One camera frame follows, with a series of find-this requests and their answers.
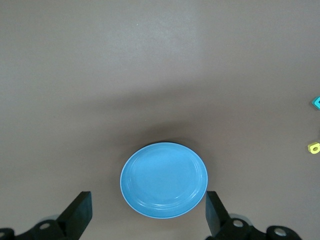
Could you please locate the yellow foam letter d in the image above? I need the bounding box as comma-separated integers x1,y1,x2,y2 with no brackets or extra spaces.
306,141,320,154

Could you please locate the blue plate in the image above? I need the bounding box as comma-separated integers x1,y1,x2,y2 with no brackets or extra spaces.
119,142,209,220

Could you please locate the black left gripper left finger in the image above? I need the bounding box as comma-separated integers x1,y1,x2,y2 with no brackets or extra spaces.
0,191,93,240

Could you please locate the brown paper table cover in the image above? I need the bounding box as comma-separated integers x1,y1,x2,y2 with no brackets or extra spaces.
0,0,320,240

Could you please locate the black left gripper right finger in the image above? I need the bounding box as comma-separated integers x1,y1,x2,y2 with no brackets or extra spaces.
205,191,305,240

